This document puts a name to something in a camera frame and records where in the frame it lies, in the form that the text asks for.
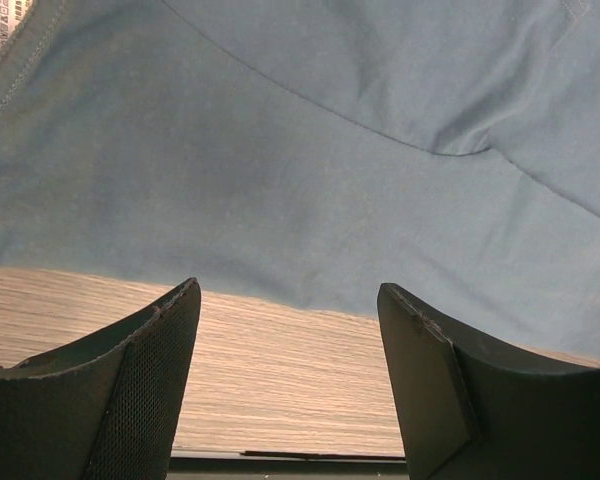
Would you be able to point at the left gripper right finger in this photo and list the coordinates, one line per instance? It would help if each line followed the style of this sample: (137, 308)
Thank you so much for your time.
(471, 406)

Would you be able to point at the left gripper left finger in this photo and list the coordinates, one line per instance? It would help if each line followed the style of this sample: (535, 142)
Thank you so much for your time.
(105, 406)

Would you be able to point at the blue-grey t shirt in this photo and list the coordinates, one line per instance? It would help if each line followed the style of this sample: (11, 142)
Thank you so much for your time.
(308, 151)

